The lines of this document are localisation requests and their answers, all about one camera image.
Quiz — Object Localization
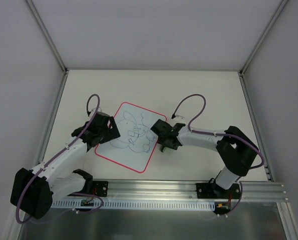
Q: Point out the aluminium mounting rail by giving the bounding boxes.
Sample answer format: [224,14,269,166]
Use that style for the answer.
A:
[56,176,288,201]

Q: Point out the right aluminium frame post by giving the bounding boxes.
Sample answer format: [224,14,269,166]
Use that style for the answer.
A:
[239,0,289,76]

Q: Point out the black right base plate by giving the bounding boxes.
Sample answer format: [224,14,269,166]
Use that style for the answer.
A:
[195,182,241,200]

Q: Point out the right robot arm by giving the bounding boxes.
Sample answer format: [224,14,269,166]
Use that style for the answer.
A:
[151,120,261,199]

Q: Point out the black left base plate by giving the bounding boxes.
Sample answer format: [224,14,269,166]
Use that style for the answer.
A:
[91,180,109,198]

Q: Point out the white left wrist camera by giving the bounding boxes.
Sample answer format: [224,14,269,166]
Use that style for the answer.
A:
[89,107,102,117]

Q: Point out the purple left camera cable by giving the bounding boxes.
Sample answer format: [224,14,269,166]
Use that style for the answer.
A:
[16,93,105,224]

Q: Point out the white slotted cable duct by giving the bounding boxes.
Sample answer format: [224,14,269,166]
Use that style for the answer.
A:
[52,198,215,212]

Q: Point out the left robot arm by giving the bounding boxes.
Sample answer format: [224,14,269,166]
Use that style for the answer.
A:
[10,112,120,220]

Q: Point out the pink framed whiteboard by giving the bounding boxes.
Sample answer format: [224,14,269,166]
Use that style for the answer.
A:
[95,102,167,174]

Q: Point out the left aluminium frame post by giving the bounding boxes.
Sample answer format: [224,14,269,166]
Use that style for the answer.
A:
[24,0,67,73]

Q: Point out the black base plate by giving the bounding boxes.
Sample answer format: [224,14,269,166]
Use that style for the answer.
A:
[91,180,109,198]
[195,182,241,200]

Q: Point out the aluminium frame post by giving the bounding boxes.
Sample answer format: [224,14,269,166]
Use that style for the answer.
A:
[239,0,289,76]
[24,0,67,73]

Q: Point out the green whiteboard eraser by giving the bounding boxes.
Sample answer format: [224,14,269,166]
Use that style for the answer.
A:
[160,146,168,153]

